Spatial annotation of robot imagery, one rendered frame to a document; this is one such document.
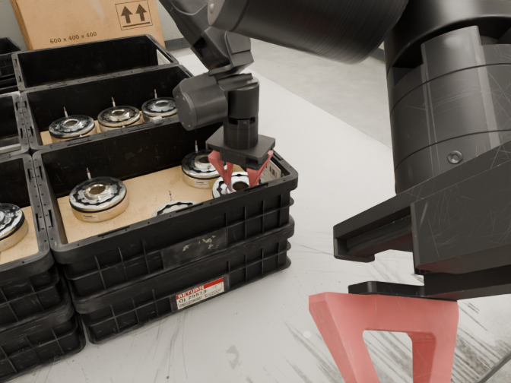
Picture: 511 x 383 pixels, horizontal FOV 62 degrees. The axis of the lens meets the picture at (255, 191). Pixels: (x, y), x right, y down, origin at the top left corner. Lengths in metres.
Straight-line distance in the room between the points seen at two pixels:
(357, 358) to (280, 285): 0.67
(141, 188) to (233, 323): 0.32
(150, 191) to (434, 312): 0.73
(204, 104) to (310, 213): 0.48
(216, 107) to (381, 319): 0.48
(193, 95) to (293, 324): 0.43
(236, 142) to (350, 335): 0.53
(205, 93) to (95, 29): 3.17
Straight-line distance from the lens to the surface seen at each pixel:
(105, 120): 1.11
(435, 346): 0.21
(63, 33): 3.71
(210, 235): 0.71
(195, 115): 0.61
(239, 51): 0.64
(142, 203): 0.85
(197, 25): 0.66
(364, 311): 0.19
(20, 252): 0.83
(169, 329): 0.80
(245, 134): 0.68
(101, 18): 3.78
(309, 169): 1.16
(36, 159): 0.86
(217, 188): 0.77
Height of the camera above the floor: 1.34
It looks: 37 degrees down
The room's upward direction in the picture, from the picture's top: straight up
